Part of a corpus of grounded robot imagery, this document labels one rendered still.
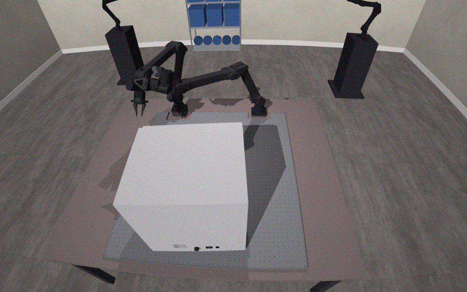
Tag white table-top freezer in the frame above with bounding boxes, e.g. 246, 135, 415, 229
113, 122, 248, 251

